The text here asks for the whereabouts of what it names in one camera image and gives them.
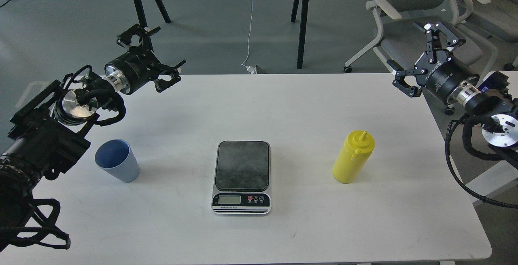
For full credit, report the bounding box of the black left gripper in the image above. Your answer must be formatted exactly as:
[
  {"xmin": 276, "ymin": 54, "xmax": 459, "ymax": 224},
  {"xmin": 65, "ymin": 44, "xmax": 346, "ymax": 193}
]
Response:
[{"xmin": 104, "ymin": 24, "xmax": 187, "ymax": 95}]

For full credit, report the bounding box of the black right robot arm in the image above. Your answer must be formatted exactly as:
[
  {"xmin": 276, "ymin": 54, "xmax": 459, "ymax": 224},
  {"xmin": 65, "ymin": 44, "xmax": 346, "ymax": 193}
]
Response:
[{"xmin": 387, "ymin": 21, "xmax": 517, "ymax": 209}]

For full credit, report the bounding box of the digital kitchen scale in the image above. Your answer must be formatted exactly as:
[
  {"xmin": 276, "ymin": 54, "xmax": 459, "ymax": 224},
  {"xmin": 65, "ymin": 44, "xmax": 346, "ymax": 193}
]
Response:
[{"xmin": 211, "ymin": 141, "xmax": 272, "ymax": 216}]

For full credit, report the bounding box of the white power plug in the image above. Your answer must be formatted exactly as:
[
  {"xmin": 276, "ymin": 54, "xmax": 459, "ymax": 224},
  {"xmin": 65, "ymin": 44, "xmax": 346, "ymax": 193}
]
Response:
[{"xmin": 245, "ymin": 66, "xmax": 257, "ymax": 75}]

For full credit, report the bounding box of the blue plastic cup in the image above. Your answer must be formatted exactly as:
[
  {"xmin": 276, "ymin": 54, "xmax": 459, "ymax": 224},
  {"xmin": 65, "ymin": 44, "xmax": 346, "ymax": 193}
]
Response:
[{"xmin": 94, "ymin": 139, "xmax": 140, "ymax": 183}]

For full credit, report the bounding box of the white hanging cable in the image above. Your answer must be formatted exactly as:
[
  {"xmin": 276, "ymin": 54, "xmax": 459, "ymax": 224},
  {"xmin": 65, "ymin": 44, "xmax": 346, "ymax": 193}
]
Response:
[{"xmin": 241, "ymin": 0, "xmax": 255, "ymax": 68}]

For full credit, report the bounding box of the yellow squeeze bottle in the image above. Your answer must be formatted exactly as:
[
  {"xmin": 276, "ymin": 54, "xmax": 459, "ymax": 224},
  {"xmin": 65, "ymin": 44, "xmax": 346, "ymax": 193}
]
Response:
[{"xmin": 332, "ymin": 130, "xmax": 376, "ymax": 184}]

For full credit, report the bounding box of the grey office chair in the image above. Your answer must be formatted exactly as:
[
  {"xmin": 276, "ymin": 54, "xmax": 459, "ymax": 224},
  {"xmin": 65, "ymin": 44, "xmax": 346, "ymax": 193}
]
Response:
[
  {"xmin": 447, "ymin": 0, "xmax": 518, "ymax": 71},
  {"xmin": 344, "ymin": 0, "xmax": 502, "ymax": 117}
]

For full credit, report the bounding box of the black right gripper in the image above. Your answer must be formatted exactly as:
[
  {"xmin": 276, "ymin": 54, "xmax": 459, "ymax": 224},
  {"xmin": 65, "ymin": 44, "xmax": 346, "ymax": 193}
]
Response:
[{"xmin": 386, "ymin": 21, "xmax": 480, "ymax": 104}]

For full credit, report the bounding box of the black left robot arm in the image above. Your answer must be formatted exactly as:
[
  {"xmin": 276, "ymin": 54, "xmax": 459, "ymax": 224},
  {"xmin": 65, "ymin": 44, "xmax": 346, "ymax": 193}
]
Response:
[{"xmin": 0, "ymin": 24, "xmax": 185, "ymax": 250}]

